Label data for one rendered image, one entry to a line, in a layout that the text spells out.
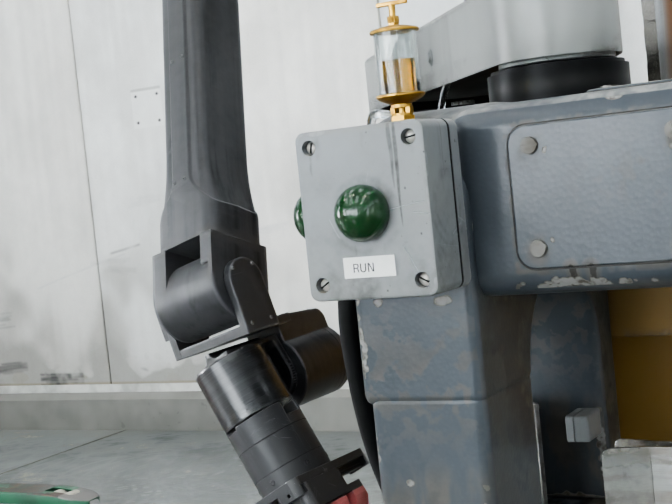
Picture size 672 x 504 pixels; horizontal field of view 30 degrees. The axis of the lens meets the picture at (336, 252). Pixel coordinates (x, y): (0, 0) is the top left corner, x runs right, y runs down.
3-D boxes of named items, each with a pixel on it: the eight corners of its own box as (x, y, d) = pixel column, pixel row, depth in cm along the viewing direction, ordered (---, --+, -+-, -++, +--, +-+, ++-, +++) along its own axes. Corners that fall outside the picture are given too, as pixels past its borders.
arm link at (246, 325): (146, 295, 96) (223, 261, 91) (244, 269, 105) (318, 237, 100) (199, 443, 95) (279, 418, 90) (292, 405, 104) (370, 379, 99)
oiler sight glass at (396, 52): (371, 96, 72) (365, 34, 72) (390, 96, 74) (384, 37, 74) (410, 90, 71) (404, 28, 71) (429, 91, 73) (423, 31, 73)
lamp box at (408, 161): (310, 302, 67) (293, 134, 66) (350, 292, 71) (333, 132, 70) (439, 295, 63) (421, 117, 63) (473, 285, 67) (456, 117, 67)
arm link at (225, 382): (175, 376, 94) (219, 339, 91) (235, 355, 99) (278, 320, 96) (220, 456, 92) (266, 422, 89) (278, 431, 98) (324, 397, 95)
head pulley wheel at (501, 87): (469, 113, 79) (465, 73, 79) (519, 114, 87) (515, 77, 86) (609, 96, 74) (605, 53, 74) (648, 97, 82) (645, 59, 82)
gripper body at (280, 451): (375, 467, 95) (325, 383, 96) (305, 501, 86) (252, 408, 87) (315, 506, 98) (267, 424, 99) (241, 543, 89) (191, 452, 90)
